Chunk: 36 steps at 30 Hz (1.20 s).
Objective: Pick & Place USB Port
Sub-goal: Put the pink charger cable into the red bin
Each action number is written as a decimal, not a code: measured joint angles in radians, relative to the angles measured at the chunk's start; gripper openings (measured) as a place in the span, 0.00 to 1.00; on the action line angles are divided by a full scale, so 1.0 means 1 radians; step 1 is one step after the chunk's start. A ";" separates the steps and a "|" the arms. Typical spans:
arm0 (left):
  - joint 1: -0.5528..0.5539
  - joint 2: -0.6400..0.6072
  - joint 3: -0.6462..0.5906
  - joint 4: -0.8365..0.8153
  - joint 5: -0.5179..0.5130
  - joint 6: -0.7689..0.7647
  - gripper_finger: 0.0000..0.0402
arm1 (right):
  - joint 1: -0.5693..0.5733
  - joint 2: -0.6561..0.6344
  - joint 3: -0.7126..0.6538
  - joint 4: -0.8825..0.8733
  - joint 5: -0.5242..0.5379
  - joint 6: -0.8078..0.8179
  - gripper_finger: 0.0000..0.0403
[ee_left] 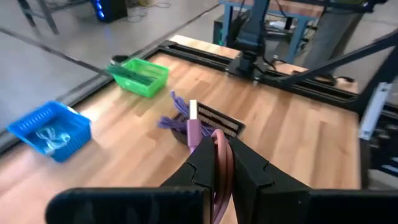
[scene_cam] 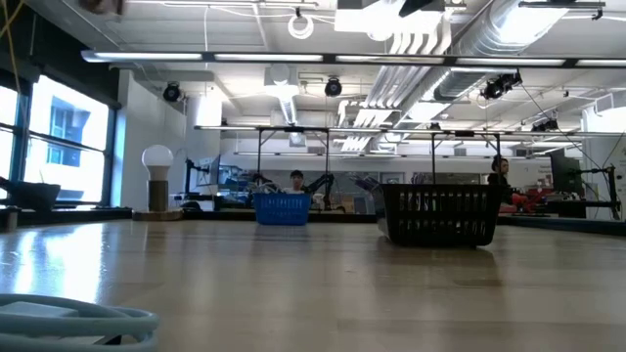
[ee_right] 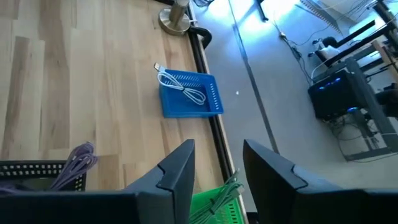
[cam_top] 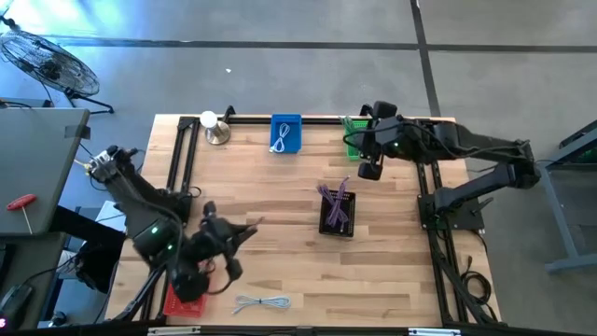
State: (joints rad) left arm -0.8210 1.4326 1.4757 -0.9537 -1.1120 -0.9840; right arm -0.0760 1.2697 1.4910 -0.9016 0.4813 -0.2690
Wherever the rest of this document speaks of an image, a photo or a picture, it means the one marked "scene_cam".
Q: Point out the person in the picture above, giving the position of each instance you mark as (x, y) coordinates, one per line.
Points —
(499, 176)
(296, 182)

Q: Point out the black overhead camera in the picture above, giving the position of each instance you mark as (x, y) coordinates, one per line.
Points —
(499, 85)

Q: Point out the grey computer monitor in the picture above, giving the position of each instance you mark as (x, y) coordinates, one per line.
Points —
(208, 171)

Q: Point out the white globe lamp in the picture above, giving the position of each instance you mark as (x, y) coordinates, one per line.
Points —
(157, 171)

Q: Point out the black computer monitor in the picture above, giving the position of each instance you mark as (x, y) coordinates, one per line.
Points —
(565, 171)

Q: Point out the white ceiling light panel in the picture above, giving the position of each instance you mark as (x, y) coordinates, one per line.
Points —
(386, 22)

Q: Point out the blue plastic basket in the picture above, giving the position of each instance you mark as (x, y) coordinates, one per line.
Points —
(282, 209)

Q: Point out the black overhead bar with lights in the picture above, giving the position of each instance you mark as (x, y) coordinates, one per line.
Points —
(342, 57)

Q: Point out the round wooden lamp base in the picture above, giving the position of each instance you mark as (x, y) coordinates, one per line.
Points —
(159, 215)

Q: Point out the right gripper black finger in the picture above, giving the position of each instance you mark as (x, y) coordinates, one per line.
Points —
(418, 5)

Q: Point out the black bulky device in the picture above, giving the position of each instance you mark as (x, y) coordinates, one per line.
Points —
(29, 195)

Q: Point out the black plastic basket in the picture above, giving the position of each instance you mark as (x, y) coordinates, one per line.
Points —
(440, 215)

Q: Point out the black background robot arm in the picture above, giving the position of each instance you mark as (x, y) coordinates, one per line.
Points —
(320, 183)

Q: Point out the black background station frame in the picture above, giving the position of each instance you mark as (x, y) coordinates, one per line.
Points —
(433, 156)
(259, 156)

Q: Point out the red machine part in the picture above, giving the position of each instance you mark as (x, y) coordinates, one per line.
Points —
(525, 200)

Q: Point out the silver ventilation duct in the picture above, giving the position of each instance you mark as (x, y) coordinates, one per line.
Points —
(494, 29)

